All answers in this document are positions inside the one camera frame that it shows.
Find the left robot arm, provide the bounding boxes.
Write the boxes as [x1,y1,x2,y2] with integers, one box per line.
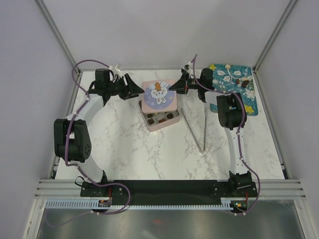
[54,67,144,196]

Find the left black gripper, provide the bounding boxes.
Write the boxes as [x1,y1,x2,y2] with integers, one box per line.
[106,74,144,101]

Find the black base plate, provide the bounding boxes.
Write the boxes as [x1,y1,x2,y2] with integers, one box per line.
[80,180,257,205]

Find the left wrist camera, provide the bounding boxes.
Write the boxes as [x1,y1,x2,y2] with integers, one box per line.
[109,64,123,77]

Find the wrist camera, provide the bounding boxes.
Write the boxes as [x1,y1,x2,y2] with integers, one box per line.
[109,64,123,77]
[182,62,193,74]

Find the metal tongs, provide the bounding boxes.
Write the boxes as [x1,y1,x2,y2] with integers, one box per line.
[180,107,208,155]

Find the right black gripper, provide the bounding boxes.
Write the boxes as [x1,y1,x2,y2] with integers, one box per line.
[168,73,202,95]

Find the blue floral tray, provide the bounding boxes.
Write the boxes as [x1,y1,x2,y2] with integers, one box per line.
[209,64,259,116]

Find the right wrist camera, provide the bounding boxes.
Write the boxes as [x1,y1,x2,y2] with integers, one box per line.
[182,62,193,74]

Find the tin lid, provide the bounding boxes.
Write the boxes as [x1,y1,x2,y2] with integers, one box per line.
[140,80,177,114]

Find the pink chocolate tin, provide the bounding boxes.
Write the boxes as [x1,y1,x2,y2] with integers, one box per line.
[139,101,180,132]

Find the white cable duct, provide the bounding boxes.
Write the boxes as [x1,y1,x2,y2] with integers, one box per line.
[45,199,233,210]

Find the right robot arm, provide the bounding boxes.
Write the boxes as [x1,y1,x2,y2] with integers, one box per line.
[169,64,252,197]

